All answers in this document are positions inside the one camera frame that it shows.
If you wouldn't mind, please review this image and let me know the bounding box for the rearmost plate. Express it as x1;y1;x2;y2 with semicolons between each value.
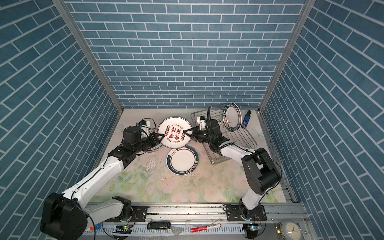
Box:
147;143;163;153

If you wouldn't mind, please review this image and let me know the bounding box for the green red rim plate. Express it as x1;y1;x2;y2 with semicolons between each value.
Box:
166;146;199;176

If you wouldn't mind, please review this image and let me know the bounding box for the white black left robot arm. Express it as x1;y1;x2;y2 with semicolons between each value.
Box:
40;133;165;240

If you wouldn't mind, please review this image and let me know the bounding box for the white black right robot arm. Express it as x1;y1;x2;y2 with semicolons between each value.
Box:
183;119;282;220

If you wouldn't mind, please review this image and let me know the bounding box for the left green circuit board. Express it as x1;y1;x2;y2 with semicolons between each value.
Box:
113;226;132;236

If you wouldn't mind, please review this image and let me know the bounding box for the green circuit board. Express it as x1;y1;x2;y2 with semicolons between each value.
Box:
113;226;132;236
244;224;263;232

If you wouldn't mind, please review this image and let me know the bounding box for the white toothpaste box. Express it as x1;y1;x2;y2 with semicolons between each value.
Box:
89;223;101;231

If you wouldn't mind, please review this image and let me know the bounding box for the black rectangular device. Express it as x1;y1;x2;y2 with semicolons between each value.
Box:
147;221;171;230

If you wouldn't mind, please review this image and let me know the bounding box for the clear plastic bag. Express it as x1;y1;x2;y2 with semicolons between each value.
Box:
170;226;184;236

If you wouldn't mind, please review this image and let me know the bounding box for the red marker pen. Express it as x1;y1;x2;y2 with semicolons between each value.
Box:
191;224;222;233

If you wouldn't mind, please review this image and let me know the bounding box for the right green circuit board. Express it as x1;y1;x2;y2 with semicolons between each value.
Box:
244;224;263;232

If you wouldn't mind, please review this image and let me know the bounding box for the white analog clock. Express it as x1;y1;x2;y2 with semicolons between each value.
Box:
276;221;303;240

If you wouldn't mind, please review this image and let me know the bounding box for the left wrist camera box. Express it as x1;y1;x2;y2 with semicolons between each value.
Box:
122;126;142;144

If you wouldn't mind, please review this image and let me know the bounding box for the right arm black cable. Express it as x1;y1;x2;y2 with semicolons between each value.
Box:
206;105;284;238

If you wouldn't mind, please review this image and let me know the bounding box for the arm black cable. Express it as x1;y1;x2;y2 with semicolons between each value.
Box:
206;105;284;238
70;117;158;240

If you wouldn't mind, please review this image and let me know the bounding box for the chrome wire dish rack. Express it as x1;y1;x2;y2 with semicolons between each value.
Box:
191;104;258;165

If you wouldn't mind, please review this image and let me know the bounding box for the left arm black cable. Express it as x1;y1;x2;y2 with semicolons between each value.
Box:
70;117;158;240

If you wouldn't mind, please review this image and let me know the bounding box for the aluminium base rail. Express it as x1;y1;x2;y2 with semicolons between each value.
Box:
83;203;316;240

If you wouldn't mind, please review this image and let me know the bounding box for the aluminium corner frame post left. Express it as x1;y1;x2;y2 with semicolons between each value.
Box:
52;0;124;114

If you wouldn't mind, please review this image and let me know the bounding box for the aluminium corner frame post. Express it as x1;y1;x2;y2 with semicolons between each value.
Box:
259;0;316;112
52;0;124;114

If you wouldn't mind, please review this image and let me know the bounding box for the aluminium corner frame post right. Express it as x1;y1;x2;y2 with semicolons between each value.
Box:
259;0;316;112

